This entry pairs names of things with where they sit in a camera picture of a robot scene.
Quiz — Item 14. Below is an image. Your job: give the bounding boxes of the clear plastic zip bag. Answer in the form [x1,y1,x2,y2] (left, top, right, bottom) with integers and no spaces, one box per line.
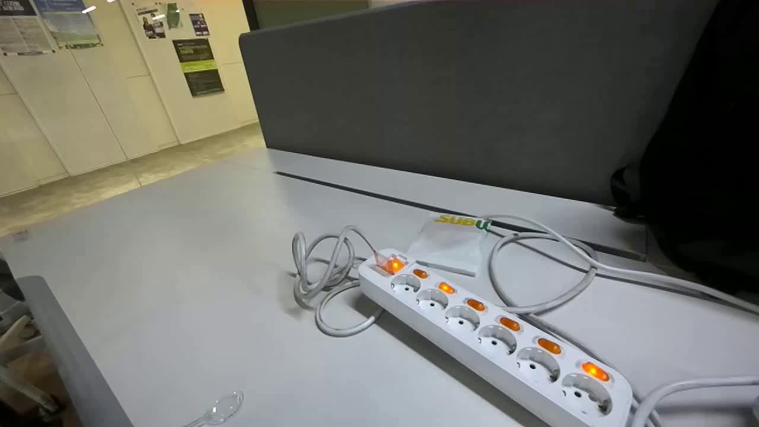
[403,212,492,280]

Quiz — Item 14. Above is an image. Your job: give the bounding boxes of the long gray partition panel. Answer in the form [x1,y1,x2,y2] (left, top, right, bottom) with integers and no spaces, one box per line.
[236,0,718,207]

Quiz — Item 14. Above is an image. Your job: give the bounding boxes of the white power strip orange switches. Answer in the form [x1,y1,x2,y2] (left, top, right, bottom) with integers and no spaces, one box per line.
[356,250,637,427]

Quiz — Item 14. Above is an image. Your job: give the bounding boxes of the dark poster with green band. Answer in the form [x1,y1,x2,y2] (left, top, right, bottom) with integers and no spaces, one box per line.
[170,36,228,99]

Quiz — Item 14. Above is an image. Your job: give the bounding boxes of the clear plastic spoon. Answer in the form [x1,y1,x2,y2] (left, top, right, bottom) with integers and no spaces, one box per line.
[183,390,246,427]

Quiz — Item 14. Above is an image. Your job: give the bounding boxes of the black bulky object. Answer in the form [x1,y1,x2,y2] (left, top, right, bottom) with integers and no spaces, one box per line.
[608,0,759,297]

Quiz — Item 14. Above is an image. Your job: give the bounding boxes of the coiled white power strip cord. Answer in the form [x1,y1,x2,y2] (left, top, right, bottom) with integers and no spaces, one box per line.
[287,225,384,340]

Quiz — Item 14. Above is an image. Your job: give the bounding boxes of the small blue wall note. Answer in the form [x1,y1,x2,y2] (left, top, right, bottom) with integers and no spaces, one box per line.
[186,10,214,38]

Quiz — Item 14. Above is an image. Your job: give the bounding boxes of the small green wall note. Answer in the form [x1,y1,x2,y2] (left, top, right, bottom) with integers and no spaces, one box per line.
[164,0,185,30]

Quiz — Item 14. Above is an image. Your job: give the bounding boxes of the small dark wall photo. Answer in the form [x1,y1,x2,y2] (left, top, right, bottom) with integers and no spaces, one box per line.
[138,4,170,40]

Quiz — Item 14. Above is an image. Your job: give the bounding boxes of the white looped cable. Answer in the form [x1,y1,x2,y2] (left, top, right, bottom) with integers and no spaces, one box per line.
[483,212,759,317]

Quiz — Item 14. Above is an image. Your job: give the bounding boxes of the blue white wall poster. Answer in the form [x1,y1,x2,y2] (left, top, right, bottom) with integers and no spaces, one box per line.
[32,0,104,50]

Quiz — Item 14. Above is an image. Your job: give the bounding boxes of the large wall poster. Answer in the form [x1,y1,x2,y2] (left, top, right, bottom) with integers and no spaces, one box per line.
[0,0,59,60]

